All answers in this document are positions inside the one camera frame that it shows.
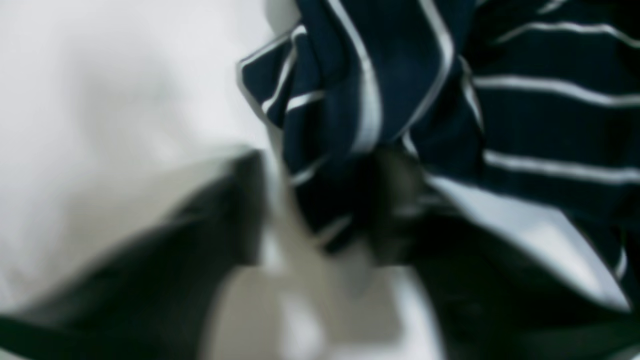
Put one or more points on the navy white striped T-shirt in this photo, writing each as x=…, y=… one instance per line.
x=534, y=99

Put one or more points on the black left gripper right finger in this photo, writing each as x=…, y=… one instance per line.
x=492, y=300

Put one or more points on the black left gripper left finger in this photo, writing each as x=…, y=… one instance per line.
x=151, y=299

